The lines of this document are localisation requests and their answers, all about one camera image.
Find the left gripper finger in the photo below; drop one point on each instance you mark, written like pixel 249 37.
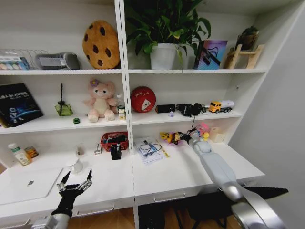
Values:
pixel 87 183
pixel 62 184

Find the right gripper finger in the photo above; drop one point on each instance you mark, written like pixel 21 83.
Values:
pixel 183 136
pixel 183 141

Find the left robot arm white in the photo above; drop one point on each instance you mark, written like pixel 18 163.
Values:
pixel 53 221

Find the yellow snack bag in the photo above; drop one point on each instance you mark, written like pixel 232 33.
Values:
pixel 165 137

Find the white cup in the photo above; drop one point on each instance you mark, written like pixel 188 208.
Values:
pixel 75 166

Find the yellow ruler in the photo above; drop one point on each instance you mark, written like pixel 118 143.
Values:
pixel 164 149

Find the black headphones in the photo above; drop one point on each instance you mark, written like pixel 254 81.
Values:
pixel 190 109

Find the beige desk holder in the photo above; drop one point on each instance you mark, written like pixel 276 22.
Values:
pixel 218 135

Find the black cylinder speaker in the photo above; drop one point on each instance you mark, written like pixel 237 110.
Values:
pixel 165 108

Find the small clear glass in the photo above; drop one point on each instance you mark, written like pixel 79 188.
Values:
pixel 80 150

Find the white laptop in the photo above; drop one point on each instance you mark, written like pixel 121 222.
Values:
pixel 26 183

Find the black pen holder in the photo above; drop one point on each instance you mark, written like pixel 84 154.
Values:
pixel 116 153

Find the yellow toy truck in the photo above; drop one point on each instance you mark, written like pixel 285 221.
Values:
pixel 218 106

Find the orange jar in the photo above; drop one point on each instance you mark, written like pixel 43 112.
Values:
pixel 31 152

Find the pale yellow bottle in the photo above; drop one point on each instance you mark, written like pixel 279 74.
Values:
pixel 22 159

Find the red plastic basket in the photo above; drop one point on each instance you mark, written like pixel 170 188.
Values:
pixel 114 139

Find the red ball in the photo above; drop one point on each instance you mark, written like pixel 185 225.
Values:
pixel 143 99

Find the white medicine bottle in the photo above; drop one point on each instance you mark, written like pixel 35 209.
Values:
pixel 13 149

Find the small green toy car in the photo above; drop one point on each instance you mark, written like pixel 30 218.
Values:
pixel 76 120

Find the small white yellow carton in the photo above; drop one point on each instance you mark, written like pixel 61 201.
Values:
pixel 122 114

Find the white shelf unit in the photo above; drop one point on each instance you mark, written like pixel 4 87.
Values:
pixel 125 95

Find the clear small bottle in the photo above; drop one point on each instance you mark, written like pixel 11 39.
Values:
pixel 120 101

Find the green glass diffuser bottle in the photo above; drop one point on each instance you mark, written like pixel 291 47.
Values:
pixel 64 109

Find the white plant pot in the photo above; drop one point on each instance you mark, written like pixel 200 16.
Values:
pixel 163 57

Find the pink plush toy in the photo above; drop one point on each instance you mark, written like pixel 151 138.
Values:
pixel 101 102

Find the colourful printed box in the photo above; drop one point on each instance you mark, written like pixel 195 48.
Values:
pixel 210 55

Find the black book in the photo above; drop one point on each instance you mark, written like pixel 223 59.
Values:
pixel 19 105

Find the wooden stand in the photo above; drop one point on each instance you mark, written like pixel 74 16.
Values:
pixel 247 56

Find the green leafy plant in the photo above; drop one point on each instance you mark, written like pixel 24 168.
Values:
pixel 164 21

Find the cookie shaped plush pillow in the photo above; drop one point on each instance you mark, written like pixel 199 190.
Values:
pixel 101 45

